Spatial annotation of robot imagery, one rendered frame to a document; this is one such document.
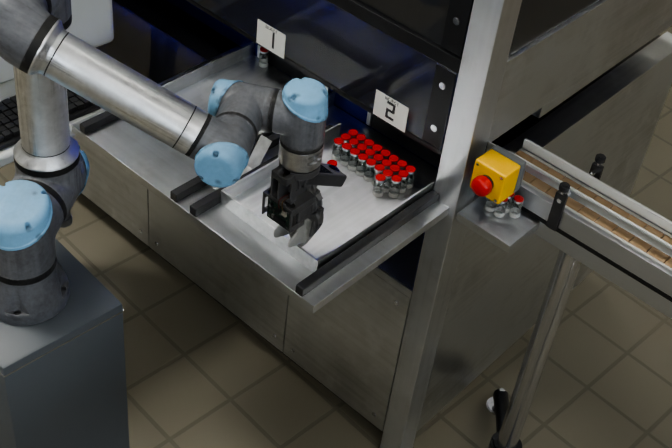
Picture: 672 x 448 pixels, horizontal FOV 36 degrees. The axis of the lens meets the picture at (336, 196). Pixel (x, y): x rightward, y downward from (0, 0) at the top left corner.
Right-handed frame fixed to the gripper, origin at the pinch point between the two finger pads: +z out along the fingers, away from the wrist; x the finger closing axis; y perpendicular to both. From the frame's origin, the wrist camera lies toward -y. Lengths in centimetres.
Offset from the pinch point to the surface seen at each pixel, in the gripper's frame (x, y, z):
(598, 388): 36, -94, 92
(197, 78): -54, -23, 3
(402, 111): -4.0, -32.3, -11.7
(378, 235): 8.0, -13.5, 1.7
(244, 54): -53, -37, 2
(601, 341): 27, -110, 92
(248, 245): -8.0, 5.4, 3.6
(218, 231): -14.5, 6.9, 3.6
